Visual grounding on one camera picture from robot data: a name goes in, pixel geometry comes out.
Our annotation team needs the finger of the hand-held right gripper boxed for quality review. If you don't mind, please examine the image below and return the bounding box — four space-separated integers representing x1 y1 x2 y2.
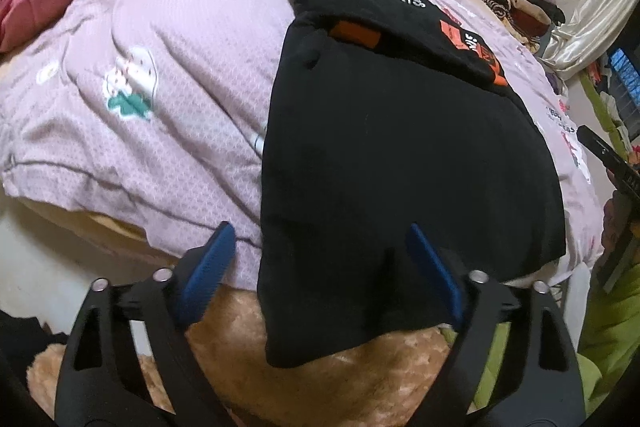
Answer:
576 125 628 168

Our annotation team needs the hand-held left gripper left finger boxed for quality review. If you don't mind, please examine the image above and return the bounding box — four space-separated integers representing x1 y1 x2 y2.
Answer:
54 221 237 427

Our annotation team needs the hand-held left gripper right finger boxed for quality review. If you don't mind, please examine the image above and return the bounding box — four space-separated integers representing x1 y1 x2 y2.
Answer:
405 223 587 427

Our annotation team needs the black sweater with orange cuffs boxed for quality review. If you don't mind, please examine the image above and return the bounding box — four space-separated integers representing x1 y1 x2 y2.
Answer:
256 0 568 368

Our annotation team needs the green cloth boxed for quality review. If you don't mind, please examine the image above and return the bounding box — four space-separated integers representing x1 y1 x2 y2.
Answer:
580 74 631 158

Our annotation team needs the window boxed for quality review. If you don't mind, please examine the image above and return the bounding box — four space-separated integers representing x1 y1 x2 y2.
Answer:
605 47 640 142

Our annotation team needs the white curtain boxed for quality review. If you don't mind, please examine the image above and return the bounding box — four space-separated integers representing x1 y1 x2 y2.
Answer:
542 0 633 80

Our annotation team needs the lilac printed quilt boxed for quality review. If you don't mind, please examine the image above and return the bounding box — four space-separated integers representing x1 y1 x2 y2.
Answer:
0 0 606 293

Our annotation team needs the dark cloth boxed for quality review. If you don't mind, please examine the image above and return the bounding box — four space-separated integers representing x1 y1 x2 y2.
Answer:
0 309 68 388

